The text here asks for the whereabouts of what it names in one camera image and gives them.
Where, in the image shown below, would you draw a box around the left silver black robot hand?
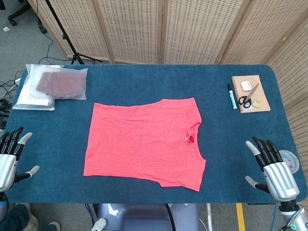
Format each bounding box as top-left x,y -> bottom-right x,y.
0,127 -> 40,193

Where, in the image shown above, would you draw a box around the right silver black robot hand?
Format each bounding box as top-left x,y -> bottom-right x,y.
245,136 -> 300,202

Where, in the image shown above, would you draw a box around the coral red t-shirt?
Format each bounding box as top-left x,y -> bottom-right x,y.
83,97 -> 207,193

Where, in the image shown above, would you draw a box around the clear tub of coloured clips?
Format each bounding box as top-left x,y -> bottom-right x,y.
279,149 -> 300,173

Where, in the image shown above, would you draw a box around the person's leg and shoe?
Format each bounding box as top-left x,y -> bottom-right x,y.
0,203 -> 61,231

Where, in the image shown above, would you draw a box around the white plastic garment bag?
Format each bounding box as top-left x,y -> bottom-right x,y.
12,64 -> 64,111

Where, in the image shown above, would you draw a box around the metal table leg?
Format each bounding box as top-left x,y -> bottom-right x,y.
206,204 -> 214,231

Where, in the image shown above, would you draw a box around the kraft spiral notebook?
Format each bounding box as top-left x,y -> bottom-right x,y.
231,75 -> 271,114

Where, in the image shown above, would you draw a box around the black green marker pen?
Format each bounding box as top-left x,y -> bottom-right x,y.
227,83 -> 238,111

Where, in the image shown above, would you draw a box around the frosted bag with maroon garment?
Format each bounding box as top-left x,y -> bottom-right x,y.
29,65 -> 89,101

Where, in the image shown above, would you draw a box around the blue-grey robot torso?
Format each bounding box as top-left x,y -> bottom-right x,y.
92,203 -> 200,231

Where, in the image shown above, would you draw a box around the black tripod stand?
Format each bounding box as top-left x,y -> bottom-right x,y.
44,0 -> 103,65

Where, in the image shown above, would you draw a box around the black office chair base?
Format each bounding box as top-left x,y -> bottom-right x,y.
0,0 -> 48,34

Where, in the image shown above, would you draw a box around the blue carpet table cover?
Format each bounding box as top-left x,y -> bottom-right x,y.
4,64 -> 308,205

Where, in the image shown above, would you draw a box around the tangle of floor cables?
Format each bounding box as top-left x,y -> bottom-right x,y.
0,69 -> 22,116

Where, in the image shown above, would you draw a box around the black-handled scissors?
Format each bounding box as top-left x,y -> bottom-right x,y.
238,83 -> 260,109

